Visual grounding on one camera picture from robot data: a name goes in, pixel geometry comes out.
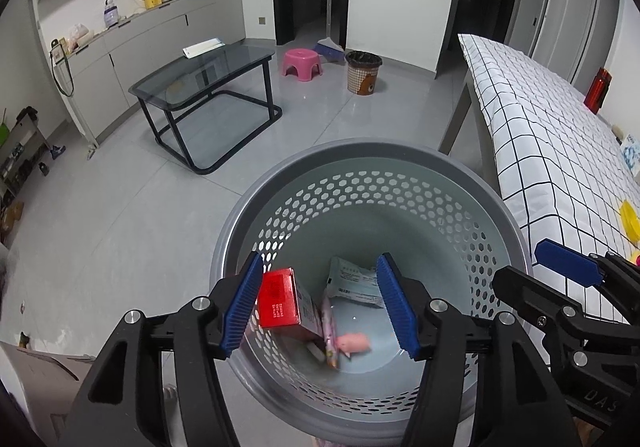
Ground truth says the plastic bag with food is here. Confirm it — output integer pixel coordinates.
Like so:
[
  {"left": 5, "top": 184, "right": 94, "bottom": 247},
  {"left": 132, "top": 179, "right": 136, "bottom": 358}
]
[{"left": 65, "top": 23, "right": 95, "bottom": 50}]

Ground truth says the yellow plastic lid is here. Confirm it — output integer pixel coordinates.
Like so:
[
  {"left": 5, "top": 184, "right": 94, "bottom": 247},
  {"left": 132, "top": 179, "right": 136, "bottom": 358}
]
[{"left": 619, "top": 199, "right": 640, "bottom": 243}]

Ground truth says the dark glass coffee table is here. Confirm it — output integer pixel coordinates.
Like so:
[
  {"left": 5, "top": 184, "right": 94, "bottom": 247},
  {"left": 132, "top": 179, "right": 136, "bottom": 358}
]
[{"left": 128, "top": 39, "right": 283, "bottom": 176}]

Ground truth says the shoe rack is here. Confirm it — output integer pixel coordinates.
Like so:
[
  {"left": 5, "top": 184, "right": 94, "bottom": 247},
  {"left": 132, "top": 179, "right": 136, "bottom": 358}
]
[{"left": 0, "top": 107, "right": 51, "bottom": 208}]

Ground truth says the grey perforated plastic basket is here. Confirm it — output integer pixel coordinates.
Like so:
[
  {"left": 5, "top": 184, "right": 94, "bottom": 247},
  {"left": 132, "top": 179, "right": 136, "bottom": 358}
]
[{"left": 210, "top": 139, "right": 531, "bottom": 438}]

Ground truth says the grey table leg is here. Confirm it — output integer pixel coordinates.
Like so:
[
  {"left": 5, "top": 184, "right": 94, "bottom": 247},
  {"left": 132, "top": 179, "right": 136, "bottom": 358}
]
[{"left": 439, "top": 72, "right": 477, "bottom": 155}]

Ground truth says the white paper booklet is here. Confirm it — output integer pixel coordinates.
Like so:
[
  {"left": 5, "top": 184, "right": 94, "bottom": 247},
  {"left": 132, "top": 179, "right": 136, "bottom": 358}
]
[{"left": 182, "top": 38, "right": 226, "bottom": 60}]

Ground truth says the brown cardboard box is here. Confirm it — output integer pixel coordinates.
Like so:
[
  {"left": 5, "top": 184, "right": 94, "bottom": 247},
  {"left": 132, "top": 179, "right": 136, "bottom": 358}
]
[{"left": 0, "top": 201, "right": 25, "bottom": 235}]

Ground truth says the flat brown cardboard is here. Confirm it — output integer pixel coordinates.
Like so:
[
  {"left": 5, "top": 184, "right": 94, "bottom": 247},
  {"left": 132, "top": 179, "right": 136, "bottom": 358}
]
[{"left": 0, "top": 342, "right": 96, "bottom": 447}]

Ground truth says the blue white tissue pack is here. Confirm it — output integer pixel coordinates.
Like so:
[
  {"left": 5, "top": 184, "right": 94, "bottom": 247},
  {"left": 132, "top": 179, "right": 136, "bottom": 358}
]
[{"left": 620, "top": 134, "right": 640, "bottom": 178}]

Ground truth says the brown waste bin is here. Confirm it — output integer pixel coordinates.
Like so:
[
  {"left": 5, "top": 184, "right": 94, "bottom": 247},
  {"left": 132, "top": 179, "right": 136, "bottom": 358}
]
[{"left": 345, "top": 50, "right": 383, "bottom": 96}]

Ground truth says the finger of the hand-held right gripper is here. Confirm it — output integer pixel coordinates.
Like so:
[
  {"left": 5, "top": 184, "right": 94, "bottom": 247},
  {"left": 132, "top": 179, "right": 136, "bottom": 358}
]
[
  {"left": 492, "top": 266, "right": 601, "bottom": 344},
  {"left": 534, "top": 239, "right": 640, "bottom": 313}
]

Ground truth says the broom with blue bristles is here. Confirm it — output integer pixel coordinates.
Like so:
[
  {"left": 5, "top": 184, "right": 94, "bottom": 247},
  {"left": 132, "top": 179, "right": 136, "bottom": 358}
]
[{"left": 314, "top": 0, "right": 346, "bottom": 64}]

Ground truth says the red water bottle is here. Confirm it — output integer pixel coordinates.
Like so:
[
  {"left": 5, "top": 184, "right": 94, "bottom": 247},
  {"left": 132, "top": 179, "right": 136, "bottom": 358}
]
[{"left": 585, "top": 68, "right": 612, "bottom": 114}]

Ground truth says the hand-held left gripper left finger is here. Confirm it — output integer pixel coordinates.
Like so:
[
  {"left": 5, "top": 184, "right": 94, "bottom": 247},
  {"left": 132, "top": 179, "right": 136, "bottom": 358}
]
[{"left": 59, "top": 251, "right": 265, "bottom": 447}]

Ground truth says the pink snack packet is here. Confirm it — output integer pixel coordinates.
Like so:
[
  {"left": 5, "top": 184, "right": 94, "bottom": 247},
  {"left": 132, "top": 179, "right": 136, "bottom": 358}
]
[{"left": 320, "top": 294, "right": 346, "bottom": 369}]

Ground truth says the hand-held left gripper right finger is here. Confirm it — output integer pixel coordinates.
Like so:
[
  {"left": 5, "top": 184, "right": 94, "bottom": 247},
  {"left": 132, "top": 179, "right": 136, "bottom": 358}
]
[{"left": 376, "top": 253, "right": 576, "bottom": 447}]

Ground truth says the red cardboard box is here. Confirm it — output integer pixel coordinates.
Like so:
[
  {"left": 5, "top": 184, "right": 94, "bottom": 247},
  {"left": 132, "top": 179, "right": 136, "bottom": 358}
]
[{"left": 257, "top": 268, "right": 323, "bottom": 342}]

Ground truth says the white wipes packet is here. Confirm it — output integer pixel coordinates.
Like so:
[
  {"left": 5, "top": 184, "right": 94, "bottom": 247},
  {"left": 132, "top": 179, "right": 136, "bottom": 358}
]
[{"left": 327, "top": 256, "right": 386, "bottom": 310}]

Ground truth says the small pink wrapper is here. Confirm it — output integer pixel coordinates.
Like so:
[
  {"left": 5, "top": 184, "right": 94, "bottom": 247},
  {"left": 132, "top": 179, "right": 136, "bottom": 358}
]
[{"left": 334, "top": 332, "right": 373, "bottom": 359}]

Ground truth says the pink plastic stool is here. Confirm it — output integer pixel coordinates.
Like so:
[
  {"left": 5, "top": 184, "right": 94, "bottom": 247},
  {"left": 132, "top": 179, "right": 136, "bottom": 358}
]
[{"left": 280, "top": 48, "right": 323, "bottom": 79}]

